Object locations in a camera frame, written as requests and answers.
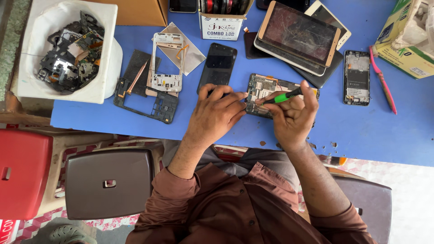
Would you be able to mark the person's right hand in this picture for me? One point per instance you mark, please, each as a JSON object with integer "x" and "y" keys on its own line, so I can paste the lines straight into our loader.
{"x": 293, "y": 125}

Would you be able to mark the person's left hand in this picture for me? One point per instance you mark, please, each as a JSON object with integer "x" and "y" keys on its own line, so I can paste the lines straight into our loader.
{"x": 212, "y": 117}

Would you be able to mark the green black screwdriver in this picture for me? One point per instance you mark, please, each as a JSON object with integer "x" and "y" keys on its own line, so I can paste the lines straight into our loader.
{"x": 283, "y": 97}

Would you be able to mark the phone with circuit board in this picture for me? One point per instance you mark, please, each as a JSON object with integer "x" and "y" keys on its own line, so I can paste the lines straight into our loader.
{"x": 261, "y": 88}

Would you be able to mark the person's grey trousers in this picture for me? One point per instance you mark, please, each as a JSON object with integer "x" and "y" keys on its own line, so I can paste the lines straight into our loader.
{"x": 271, "y": 162}

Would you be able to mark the black phone screen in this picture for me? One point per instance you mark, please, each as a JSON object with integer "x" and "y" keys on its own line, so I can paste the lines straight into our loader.
{"x": 217, "y": 64}

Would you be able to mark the dark grey tablet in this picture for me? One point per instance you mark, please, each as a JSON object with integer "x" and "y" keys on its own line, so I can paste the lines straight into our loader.
{"x": 325, "y": 76}

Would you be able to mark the silver tablet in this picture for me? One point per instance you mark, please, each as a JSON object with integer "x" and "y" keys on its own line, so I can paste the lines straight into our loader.
{"x": 288, "y": 62}

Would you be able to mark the silver foil sheet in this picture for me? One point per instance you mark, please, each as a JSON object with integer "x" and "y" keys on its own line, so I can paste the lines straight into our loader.
{"x": 194, "y": 56}

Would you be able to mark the opened phone with black battery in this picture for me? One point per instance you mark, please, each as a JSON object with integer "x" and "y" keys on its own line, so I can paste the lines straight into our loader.
{"x": 356, "y": 78}

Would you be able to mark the dark maroon phone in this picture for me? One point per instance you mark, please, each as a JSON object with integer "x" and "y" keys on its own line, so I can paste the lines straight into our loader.
{"x": 250, "y": 47}

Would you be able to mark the white carton of phone parts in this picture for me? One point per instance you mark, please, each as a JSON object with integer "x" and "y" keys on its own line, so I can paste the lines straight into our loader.
{"x": 220, "y": 28}

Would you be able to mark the dark grey square pad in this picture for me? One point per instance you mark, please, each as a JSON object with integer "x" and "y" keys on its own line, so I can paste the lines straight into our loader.
{"x": 134, "y": 73}

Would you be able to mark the gold cracked tablet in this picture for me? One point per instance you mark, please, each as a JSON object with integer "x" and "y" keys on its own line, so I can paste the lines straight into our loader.
{"x": 300, "y": 34}

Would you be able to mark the person's brown shirt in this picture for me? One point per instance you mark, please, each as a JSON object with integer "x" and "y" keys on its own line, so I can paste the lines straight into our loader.
{"x": 223, "y": 213}

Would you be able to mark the pink toothbrush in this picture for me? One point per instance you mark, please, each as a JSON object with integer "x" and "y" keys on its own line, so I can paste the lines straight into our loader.
{"x": 383, "y": 81}

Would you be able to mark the white gold phone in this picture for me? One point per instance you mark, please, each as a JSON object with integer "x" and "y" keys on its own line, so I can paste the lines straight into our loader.
{"x": 340, "y": 28}

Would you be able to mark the brown plastic stool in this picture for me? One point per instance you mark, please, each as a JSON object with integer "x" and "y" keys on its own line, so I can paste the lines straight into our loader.
{"x": 373, "y": 203}
{"x": 108, "y": 169}

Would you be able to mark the small black phone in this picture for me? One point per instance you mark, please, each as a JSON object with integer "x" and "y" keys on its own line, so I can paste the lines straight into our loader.
{"x": 183, "y": 5}

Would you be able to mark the green yellow carton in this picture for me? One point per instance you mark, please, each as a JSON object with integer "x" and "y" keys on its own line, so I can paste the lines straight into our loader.
{"x": 400, "y": 56}

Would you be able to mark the brown cardboard box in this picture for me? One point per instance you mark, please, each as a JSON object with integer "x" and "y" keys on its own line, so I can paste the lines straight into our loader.
{"x": 139, "y": 12}

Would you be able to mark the heap of phone parts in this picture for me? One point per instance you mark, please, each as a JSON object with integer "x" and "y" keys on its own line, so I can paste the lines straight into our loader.
{"x": 73, "y": 54}

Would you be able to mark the beige plastic stool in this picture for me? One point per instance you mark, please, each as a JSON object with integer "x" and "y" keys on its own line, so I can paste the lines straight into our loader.
{"x": 59, "y": 149}

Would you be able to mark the grey green sandal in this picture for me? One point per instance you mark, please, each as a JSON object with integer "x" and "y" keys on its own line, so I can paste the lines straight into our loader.
{"x": 69, "y": 235}

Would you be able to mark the white plastic tub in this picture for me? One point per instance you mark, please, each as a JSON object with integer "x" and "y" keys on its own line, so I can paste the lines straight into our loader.
{"x": 40, "y": 40}

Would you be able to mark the red plastic stool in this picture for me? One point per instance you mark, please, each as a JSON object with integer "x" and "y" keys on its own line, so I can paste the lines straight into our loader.
{"x": 25, "y": 172}

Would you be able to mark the red white sign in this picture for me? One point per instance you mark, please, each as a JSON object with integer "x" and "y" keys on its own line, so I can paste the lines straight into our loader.
{"x": 7, "y": 232}

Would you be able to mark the black phone frame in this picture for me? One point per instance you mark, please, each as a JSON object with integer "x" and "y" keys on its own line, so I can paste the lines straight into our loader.
{"x": 166, "y": 108}

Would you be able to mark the white phone frame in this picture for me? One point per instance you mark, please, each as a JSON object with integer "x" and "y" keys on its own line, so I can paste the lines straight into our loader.
{"x": 166, "y": 83}

